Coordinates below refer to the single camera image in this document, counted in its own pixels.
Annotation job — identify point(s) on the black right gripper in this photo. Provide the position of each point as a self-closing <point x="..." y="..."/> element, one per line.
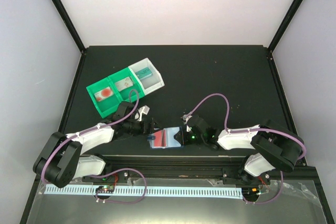
<point x="183" y="139"/>

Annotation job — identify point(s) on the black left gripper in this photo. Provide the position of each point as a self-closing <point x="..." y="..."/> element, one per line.
<point x="150" y="128"/>

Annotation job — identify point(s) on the blue leather card holder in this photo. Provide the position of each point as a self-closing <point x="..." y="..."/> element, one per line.
<point x="170" y="141"/>

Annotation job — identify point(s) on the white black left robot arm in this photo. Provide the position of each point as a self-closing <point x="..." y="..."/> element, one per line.
<point x="61" y="160"/>

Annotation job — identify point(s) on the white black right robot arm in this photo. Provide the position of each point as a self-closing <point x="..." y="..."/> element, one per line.
<point x="276" y="148"/>

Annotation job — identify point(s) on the white card red pattern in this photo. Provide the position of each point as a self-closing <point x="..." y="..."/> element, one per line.
<point x="124" y="84"/>

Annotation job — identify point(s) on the teal card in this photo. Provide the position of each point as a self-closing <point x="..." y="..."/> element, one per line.
<point x="144" y="73"/>

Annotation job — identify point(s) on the card with red circle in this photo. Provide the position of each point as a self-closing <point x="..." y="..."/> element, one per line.
<point x="103" y="94"/>

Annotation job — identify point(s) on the green bin middle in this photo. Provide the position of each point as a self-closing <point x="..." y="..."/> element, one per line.
<point x="125" y="94"/>

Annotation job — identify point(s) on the green bin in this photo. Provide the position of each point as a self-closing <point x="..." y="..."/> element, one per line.
<point x="107" y="106"/>
<point x="125" y="94"/>

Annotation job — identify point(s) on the white translucent bin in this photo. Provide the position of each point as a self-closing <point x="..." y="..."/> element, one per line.
<point x="152" y="83"/>

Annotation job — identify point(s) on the green bin left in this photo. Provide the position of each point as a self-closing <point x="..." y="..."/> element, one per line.
<point x="107" y="106"/>

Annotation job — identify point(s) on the left controller circuit board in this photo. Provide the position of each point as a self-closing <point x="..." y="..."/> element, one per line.
<point x="105" y="189"/>

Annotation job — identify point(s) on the controller circuit board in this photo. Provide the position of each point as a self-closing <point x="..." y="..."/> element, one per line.
<point x="105" y="189"/>
<point x="249" y="191"/>

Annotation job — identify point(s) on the right controller circuit board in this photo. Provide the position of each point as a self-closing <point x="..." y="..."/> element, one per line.
<point x="249" y="191"/>

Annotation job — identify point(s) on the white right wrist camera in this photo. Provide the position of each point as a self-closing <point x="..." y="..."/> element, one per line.
<point x="185" y="118"/>

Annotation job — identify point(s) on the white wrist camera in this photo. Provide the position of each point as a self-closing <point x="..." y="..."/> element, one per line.
<point x="142" y="111"/>
<point x="185" y="118"/>

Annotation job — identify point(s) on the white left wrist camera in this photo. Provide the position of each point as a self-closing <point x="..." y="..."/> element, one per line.
<point x="142" y="111"/>

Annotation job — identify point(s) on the black aluminium frame rail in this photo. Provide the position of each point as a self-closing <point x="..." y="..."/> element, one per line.
<point x="177" y="167"/>

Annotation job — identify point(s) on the light blue slotted cable duct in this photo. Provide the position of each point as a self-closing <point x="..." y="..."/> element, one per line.
<point x="149" y="191"/>

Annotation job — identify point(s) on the black right corner post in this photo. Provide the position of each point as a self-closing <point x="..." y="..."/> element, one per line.
<point x="293" y="8"/>

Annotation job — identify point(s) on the black corner post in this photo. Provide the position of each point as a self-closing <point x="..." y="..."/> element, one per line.
<point x="69" y="24"/>
<point x="293" y="8"/>

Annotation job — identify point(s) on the black left corner post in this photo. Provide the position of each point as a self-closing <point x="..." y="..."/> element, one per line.
<point x="69" y="24"/>

